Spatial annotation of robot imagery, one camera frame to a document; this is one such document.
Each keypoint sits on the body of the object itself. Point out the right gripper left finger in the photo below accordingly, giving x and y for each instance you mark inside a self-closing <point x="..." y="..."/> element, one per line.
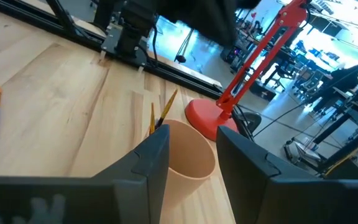
<point x="73" y="202"/>

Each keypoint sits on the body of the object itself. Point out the office chair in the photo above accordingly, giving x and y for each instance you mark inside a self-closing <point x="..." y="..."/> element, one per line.
<point x="308" y="82"/>

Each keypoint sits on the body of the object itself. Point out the black aluminium table frame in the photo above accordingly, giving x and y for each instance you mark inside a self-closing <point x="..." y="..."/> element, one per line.
<point x="82" y="39"/>

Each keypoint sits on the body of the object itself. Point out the black table side bracket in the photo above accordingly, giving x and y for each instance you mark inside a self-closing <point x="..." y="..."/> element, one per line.
<point x="250" y="123"/>

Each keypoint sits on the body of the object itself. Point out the red desk lamp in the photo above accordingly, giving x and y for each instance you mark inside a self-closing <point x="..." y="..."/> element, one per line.
<point x="207" y="116"/>

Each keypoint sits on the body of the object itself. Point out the person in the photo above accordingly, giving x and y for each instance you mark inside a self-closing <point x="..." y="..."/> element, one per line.
<point x="343" y="77"/>

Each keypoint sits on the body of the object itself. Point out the black desk frame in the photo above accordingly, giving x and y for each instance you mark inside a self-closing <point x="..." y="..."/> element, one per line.
<point x="353" y="146"/>

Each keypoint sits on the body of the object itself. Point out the low black floor box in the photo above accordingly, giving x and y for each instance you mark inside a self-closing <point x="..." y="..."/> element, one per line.
<point x="263" y="90"/>

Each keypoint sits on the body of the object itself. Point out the terracotta orange cup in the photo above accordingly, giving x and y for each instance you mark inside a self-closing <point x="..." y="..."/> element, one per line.
<point x="194" y="161"/>

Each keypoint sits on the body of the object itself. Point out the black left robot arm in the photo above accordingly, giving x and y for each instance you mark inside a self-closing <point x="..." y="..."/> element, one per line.
<point x="135" y="28"/>

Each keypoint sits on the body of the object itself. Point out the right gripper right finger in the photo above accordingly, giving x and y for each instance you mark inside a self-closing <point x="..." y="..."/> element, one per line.
<point x="291" y="202"/>

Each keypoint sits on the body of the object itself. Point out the thin black orange-tip paintbrush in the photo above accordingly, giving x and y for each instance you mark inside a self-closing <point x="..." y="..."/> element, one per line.
<point x="167" y="107"/>

